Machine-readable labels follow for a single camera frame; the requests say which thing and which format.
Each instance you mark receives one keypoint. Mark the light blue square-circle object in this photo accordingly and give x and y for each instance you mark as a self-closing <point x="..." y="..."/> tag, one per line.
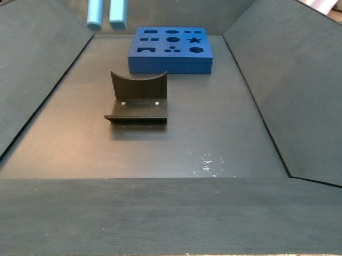
<point x="117" y="9"/>

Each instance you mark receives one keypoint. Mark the black curved fixture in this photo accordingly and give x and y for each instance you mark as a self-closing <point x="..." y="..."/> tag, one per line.
<point x="141" y="100"/>

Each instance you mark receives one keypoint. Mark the blue block with shaped holes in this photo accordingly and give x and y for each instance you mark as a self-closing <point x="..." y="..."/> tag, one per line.
<point x="177" y="50"/>

